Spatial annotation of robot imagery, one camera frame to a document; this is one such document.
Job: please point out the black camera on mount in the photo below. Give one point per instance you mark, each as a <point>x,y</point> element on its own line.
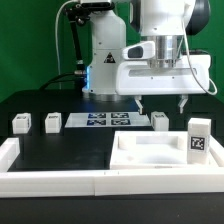
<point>97,4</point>

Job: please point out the white square tabletop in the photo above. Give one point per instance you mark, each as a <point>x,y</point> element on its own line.
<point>150,150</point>

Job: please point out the white marker tag sheet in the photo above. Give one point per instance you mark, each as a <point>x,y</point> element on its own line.
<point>106,119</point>

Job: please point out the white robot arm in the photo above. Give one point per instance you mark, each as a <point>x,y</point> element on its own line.
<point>167,23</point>

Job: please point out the white U-shaped obstacle fence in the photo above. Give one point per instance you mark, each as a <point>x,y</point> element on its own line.
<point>100,183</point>

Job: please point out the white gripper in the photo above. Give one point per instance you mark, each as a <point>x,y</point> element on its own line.
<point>136,77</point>

